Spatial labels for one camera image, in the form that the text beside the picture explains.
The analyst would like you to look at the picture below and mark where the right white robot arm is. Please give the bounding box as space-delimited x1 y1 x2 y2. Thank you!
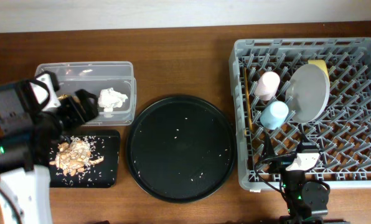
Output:
256 133 331 224

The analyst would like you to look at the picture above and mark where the grey ceramic plate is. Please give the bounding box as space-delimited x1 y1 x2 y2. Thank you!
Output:
286 64 330 123

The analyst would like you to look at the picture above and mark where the food scraps and rice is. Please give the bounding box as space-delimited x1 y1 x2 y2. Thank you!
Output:
48 135 115 184

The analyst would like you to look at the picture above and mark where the blue plastic cup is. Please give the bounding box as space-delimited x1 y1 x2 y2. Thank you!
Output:
260 101 289 130

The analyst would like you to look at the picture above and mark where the white napkin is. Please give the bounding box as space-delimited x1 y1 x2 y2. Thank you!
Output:
98 88 128 112

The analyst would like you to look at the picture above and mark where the yellow bowl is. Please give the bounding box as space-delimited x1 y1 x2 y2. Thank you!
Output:
308 60 329 78

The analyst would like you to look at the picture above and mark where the round black serving tray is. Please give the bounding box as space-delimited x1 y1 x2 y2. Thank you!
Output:
125 95 237 203

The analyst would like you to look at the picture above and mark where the gold foil wrapper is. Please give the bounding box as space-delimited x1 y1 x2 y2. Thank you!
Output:
58 94 80 103

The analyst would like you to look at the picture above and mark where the wooden chopstick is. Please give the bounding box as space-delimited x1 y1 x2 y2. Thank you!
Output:
243 68 253 132
245 93 253 133

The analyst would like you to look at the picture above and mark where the pink plastic cup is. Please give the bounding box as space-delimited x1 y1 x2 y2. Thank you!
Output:
253 72 280 101

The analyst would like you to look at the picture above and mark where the black rectangular tray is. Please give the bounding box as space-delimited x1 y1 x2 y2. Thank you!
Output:
48 129 121 189

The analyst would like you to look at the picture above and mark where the clear plastic waste bin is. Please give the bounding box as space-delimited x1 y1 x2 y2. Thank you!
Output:
35 61 137 126

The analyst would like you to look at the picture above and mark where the grey dishwasher rack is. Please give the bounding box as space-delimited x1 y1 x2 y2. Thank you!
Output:
229 37 371 192

